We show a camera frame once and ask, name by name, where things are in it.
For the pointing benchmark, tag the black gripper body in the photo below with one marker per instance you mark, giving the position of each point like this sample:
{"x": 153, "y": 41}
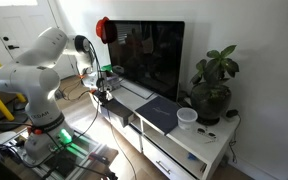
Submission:
{"x": 103, "y": 88}

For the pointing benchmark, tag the robot base platform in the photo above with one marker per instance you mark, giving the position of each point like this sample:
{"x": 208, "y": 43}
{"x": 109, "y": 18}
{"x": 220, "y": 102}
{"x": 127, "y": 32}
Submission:
{"x": 63, "y": 162}

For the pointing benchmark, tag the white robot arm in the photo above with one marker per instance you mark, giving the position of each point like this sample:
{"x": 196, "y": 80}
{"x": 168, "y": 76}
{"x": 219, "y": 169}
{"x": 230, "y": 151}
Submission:
{"x": 32, "y": 74}

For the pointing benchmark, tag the green object behind box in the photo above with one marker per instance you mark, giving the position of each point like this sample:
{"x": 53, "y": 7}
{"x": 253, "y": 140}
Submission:
{"x": 107, "y": 68}

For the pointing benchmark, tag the white tv stand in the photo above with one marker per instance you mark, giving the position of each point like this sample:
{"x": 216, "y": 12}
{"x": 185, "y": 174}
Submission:
{"x": 180, "y": 154}

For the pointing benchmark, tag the dark blue flat book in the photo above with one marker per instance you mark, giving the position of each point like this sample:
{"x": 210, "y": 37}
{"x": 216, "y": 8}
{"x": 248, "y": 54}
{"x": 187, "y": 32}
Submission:
{"x": 160, "y": 112}

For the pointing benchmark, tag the black flat screen tv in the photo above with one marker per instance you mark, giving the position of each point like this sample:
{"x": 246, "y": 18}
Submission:
{"x": 147, "y": 53}

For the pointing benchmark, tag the red round cap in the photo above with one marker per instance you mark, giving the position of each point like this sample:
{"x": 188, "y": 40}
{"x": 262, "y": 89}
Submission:
{"x": 100, "y": 28}

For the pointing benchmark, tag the clear plastic cup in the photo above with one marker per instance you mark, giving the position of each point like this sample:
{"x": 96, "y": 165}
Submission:
{"x": 186, "y": 118}

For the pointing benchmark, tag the black sunglasses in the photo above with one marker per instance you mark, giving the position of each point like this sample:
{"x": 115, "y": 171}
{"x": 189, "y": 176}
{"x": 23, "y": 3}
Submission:
{"x": 205, "y": 133}

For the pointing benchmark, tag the green potted plant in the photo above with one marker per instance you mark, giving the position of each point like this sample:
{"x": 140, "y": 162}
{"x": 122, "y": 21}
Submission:
{"x": 210, "y": 97}

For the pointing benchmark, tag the white door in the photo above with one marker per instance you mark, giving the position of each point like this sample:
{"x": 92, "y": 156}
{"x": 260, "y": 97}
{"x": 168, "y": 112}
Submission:
{"x": 22, "y": 21}

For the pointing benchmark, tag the black power adapter with cable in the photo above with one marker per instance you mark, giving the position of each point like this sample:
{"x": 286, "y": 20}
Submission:
{"x": 234, "y": 115}

